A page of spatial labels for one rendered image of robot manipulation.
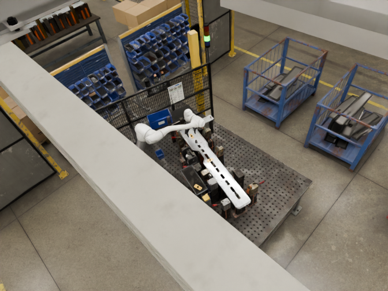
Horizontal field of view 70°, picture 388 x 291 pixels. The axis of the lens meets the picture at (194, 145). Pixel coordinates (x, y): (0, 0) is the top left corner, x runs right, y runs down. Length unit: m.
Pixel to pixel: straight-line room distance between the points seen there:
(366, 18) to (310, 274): 3.38
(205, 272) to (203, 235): 0.04
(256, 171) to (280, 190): 0.38
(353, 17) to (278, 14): 0.23
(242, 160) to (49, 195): 3.12
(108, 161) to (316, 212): 3.99
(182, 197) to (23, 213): 4.86
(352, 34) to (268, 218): 2.64
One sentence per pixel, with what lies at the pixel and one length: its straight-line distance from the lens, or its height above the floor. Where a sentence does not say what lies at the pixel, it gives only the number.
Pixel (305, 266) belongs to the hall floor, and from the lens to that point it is 3.95.
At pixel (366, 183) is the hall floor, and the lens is 4.76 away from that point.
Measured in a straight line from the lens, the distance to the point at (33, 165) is 4.88.
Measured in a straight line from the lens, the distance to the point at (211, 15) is 5.86.
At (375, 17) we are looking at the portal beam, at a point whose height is 3.32.
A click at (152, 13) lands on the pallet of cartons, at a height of 1.25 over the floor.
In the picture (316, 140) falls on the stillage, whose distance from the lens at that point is 4.83.
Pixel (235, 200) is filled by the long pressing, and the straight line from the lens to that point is 3.05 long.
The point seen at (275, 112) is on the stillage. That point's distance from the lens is 5.14.
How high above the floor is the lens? 3.68
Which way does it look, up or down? 50 degrees down
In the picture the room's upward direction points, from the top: 9 degrees counter-clockwise
